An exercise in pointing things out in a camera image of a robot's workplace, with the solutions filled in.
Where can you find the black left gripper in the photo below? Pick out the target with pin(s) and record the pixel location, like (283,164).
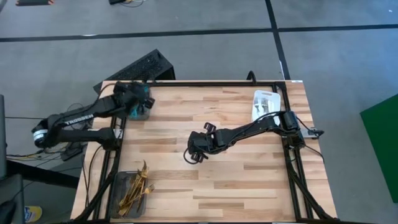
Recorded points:
(129,93)

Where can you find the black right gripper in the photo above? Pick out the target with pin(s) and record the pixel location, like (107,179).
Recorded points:
(217,140)

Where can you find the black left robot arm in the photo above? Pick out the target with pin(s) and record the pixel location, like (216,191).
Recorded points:
(77,116)

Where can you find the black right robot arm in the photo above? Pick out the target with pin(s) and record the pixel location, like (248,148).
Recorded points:
(248,127)

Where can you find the grey translucent plastic bin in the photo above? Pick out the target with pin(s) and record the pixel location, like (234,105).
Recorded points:
(124,180)
(144,117)

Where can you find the black perforated box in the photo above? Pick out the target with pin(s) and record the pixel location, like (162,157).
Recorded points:
(143,67)

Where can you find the white plastic bin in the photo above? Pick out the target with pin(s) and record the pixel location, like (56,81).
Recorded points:
(275,96)

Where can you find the black bar with orange ends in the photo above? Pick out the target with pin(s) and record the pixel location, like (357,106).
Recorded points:
(31,2)

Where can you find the yellow blue package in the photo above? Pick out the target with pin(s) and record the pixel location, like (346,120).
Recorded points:
(32,214)

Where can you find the dark grey chair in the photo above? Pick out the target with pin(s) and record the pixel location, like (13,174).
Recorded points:
(11,202)

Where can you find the green board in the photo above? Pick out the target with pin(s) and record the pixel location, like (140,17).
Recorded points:
(382,140)

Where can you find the black aluminium table frame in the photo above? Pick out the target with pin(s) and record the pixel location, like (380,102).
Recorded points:
(217,84)

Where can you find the black arched bracket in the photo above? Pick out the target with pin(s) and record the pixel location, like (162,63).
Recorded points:
(251,74)

